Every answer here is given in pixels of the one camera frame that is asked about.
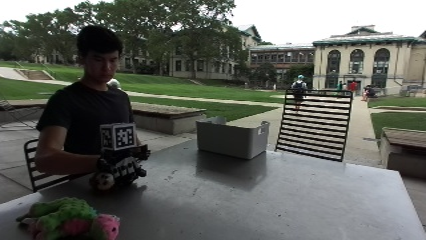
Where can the outdoor concrete stairs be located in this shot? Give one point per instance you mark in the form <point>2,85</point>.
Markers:
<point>35,74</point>

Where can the soccer ball soft toy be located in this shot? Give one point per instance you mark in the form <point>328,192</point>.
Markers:
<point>103,181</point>

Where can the concrete bench with wooden top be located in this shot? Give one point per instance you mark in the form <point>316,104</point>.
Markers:
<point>167,118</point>
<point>404,151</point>

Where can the green and pink soft toy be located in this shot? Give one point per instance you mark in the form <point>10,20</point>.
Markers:
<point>67,218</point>

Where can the brick building with grey roof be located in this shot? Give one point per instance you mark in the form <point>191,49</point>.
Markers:
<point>281,56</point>

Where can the the person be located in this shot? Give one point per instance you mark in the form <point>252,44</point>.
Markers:
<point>82,110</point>

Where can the black slatted metal chair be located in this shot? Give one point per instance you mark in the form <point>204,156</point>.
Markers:
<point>316,125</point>

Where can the grey plastic bin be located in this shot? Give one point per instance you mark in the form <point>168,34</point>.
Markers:
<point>231,140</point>

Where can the white marker cube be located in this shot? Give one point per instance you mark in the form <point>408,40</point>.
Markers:
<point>118,136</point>

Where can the white round object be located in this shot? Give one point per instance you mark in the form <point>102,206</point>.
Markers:
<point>114,83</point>

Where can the beige building with arched windows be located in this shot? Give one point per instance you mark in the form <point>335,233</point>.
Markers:
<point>368,61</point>

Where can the large green tree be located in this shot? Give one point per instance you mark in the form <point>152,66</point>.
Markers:
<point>178,30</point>

